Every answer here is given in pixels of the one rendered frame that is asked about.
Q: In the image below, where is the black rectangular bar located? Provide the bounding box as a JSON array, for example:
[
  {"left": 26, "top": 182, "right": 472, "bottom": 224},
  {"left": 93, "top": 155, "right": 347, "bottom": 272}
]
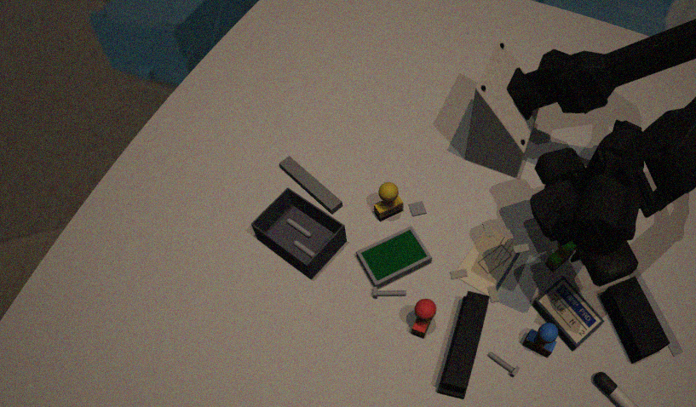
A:
[{"left": 437, "top": 291, "right": 490, "bottom": 399}]

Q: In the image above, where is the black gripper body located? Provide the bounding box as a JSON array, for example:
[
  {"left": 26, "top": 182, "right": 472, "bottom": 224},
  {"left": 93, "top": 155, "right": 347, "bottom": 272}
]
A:
[{"left": 534, "top": 148, "right": 639, "bottom": 287}]

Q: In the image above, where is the yellow rubber stamp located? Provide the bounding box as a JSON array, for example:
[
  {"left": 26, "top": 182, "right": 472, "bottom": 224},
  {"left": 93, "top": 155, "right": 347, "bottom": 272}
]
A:
[{"left": 374, "top": 182, "right": 404, "bottom": 221}]

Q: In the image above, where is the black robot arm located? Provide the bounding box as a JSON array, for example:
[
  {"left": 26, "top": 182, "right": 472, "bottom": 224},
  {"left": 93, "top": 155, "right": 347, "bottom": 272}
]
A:
[{"left": 507, "top": 19, "right": 696, "bottom": 255}]

